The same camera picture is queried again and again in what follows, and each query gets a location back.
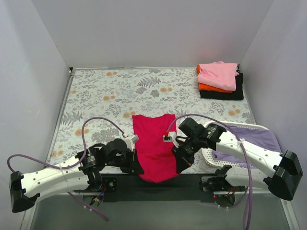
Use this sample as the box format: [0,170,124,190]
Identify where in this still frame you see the red t-shirt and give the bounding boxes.
[132,114,178,183]

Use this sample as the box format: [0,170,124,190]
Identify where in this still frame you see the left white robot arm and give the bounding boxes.
[10,135,144,213]

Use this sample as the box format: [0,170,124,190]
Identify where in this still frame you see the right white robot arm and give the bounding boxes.
[164,117,303,201]

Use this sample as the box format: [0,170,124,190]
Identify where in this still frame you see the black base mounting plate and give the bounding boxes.
[74,173,248,204]

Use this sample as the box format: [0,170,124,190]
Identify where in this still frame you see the white perforated basket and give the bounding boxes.
[201,121,274,168]

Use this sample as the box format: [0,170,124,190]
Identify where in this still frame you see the orange folded t-shirt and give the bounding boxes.
[196,64,234,93]

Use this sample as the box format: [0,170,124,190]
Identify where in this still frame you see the floral patterned table mat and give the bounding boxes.
[47,69,255,164]

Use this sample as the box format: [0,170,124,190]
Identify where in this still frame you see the black folded t-shirt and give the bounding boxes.
[199,73,244,101]

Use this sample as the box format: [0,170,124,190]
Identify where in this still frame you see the pink folded t-shirt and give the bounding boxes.
[197,61,238,92]

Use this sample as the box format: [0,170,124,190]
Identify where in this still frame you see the lavender t-shirt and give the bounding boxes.
[211,126,281,170]

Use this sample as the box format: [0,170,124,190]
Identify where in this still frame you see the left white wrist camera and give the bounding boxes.
[123,135,139,151]

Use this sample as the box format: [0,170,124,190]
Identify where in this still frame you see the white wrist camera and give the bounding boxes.
[163,131,179,147]
[123,135,139,151]

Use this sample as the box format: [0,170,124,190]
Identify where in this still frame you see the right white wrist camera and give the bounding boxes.
[163,131,179,147]

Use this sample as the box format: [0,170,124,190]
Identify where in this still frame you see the aluminium frame rail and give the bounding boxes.
[24,67,298,230]

